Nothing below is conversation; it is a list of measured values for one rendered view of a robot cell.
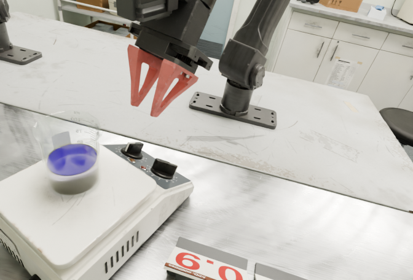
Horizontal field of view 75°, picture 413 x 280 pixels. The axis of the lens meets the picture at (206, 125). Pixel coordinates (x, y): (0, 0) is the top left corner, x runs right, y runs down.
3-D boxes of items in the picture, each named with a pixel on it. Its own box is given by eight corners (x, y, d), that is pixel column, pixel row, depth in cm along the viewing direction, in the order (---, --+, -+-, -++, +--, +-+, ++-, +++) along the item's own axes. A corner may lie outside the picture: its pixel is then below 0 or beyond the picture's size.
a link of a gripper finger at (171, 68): (152, 121, 32) (184, 48, 31) (109, 97, 34) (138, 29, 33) (178, 125, 38) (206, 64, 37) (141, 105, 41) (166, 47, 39)
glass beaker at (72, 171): (34, 193, 26) (14, 127, 22) (71, 159, 31) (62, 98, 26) (88, 213, 25) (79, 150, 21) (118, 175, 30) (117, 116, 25)
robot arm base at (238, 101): (287, 99, 54) (286, 85, 60) (192, 75, 55) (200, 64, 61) (275, 130, 59) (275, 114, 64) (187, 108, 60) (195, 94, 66)
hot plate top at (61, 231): (89, 140, 34) (88, 135, 34) (160, 188, 30) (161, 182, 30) (-19, 197, 26) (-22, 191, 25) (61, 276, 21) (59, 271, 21)
